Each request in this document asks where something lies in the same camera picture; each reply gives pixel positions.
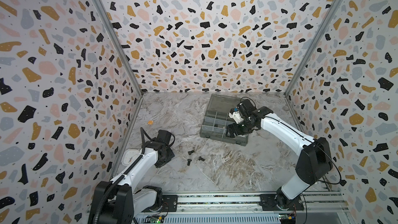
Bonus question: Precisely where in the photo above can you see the grey plastic compartment organizer box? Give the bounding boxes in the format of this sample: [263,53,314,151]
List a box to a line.
[200,94,248,146]

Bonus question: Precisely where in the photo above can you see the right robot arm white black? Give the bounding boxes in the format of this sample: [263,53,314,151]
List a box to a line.
[226,97,334,211]

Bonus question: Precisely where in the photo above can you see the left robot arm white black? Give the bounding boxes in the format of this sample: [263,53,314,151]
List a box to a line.
[88,128,175,224]

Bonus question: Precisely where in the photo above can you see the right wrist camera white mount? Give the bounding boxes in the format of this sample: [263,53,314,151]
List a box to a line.
[229,108,244,124]

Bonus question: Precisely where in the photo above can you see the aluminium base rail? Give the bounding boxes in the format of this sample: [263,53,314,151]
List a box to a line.
[146,191,349,214]

